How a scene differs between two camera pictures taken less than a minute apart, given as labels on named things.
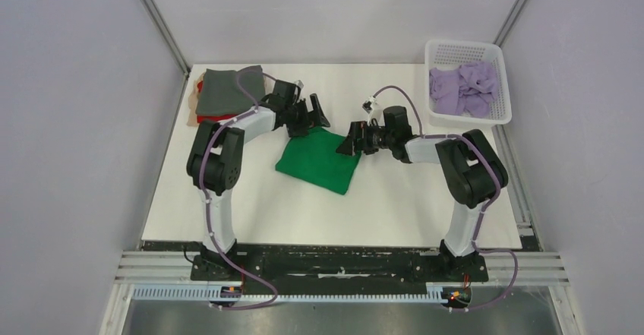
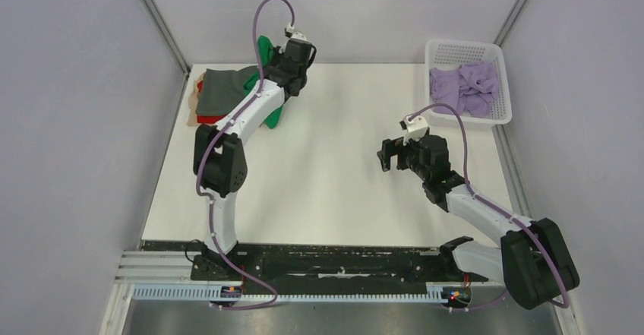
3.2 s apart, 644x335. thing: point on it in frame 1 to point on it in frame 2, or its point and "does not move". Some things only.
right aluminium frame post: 516,6 does not move
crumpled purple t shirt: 468,88 does not move
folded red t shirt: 211,118 does not move
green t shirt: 314,159 to 266,49
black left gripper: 301,130 to 278,55
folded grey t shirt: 219,93 does not move
